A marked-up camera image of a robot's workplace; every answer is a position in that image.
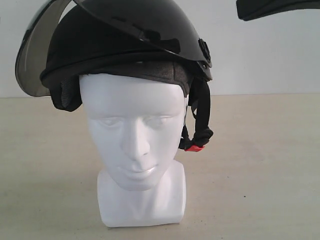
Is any black helmet with visor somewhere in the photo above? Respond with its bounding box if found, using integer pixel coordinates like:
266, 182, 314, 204
15, 0, 213, 152

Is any white mannequin head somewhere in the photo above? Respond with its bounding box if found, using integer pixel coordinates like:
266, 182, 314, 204
79, 74, 188, 227

